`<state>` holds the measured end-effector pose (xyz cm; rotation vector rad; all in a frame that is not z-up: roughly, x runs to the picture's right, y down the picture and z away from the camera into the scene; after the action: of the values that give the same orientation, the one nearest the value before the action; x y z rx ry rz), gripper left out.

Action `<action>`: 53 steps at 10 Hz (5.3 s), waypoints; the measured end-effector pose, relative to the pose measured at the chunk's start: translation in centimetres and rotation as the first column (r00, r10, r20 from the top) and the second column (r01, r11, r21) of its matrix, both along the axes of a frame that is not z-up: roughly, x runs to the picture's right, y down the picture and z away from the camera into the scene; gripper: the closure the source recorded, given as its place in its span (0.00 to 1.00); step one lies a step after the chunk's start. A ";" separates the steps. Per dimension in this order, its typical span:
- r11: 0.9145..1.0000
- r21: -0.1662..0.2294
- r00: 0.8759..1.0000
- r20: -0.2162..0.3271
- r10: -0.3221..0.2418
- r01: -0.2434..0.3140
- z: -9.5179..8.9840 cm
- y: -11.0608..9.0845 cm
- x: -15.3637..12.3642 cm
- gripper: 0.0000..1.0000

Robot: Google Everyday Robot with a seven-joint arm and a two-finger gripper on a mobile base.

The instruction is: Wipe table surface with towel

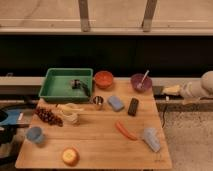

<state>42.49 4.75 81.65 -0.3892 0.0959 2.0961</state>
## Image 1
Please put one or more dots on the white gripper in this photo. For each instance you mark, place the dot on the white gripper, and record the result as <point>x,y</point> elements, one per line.
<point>174,90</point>

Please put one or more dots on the light blue towel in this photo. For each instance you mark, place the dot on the light blue towel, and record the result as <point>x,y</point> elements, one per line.
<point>150,137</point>

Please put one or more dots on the white spoon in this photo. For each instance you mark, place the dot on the white spoon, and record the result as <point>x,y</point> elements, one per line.
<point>140,85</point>

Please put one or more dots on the purple bowl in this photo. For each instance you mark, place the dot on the purple bowl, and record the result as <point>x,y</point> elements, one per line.
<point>136,79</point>

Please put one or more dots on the black rectangular block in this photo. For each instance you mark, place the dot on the black rectangular block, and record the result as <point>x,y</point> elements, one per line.
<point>133,107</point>

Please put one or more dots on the blue sponge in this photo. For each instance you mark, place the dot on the blue sponge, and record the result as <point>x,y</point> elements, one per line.
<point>115,103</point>

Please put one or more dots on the orange carrot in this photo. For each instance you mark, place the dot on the orange carrot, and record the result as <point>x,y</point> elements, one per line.
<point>119,126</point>

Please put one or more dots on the orange bowl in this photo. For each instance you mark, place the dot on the orange bowl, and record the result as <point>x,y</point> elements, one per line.
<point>103,79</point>

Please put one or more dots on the small metal cup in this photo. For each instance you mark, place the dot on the small metal cup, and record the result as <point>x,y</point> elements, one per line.
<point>98,102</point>

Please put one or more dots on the black object in tray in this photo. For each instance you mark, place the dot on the black object in tray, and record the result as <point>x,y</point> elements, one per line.
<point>78,84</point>

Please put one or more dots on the yellow banana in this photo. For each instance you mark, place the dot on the yellow banana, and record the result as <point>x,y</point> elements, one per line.
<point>69,108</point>

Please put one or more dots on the green plastic tray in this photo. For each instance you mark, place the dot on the green plastic tray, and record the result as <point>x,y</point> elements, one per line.
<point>56,86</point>

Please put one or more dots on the orange yellow apple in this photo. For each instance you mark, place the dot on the orange yellow apple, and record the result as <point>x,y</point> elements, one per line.
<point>70,156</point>

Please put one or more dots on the red grape bunch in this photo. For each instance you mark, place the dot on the red grape bunch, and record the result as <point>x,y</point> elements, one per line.
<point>48,117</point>

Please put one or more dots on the blue plastic cup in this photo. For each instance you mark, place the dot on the blue plastic cup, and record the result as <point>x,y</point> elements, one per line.
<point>35,135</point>

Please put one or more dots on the blue black machine at left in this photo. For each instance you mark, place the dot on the blue black machine at left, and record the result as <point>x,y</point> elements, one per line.
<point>13,117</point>

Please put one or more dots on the right metal post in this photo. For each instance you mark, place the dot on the right metal post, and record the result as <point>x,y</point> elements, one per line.
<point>148,15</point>

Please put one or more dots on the metal post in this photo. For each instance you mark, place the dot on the metal post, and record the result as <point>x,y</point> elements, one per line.
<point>84,15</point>
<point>148,15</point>

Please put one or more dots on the left metal post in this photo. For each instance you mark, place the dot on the left metal post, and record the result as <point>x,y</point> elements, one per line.
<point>84,15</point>

